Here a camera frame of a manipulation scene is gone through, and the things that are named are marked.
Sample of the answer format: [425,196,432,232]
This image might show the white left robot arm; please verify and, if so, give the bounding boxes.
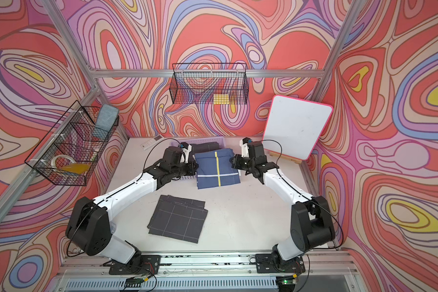
[66,143,198,264]

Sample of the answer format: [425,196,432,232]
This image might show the white remote control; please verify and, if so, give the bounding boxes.
[141,135,164,150]

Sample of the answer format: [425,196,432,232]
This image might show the dark grey checked pillowcase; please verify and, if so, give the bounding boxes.
[191,142,221,154]

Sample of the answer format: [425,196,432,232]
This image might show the dark grey grid pillowcase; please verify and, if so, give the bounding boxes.
[147,195,208,243]

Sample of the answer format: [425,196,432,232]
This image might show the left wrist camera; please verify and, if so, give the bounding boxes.
[179,142,192,164]

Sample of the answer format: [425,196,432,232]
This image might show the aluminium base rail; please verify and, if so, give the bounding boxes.
[46,250,368,292]

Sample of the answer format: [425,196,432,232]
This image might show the grey blue sponge block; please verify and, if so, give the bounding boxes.
[95,104,119,131]

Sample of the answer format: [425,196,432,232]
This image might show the white tape roll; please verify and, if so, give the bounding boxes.
[51,155,75,169]

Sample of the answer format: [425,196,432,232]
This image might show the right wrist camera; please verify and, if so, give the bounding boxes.
[240,137,253,158]

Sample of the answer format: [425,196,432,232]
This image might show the wooden whiteboard stand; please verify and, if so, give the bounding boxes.
[269,151,302,164]

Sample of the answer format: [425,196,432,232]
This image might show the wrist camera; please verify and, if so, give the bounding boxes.
[240,137,253,158]
[179,142,192,164]

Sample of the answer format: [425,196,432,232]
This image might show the black wire basket back wall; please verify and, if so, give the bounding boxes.
[169,62,249,105]

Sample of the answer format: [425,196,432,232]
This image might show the purple plastic basket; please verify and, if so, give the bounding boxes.
[170,136,226,180]

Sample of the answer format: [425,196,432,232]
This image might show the pink framed whiteboard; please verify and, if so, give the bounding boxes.
[263,95,333,161]

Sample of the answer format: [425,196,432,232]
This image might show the black wire basket left wall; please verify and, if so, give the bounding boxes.
[25,101,119,186]

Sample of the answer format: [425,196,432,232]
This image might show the black wire basket wall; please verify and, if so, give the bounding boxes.
[169,62,249,105]
[25,101,119,186]

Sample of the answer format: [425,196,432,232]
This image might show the yellow sponge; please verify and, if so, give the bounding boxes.
[213,94,230,105]

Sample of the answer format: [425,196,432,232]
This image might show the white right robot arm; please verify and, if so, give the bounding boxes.
[230,137,337,273]

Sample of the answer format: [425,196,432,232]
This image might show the navy yellow striped pillowcase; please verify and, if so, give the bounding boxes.
[194,148,240,189]

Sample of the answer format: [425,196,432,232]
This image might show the yellow flat card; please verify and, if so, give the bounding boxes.
[60,163,91,175]

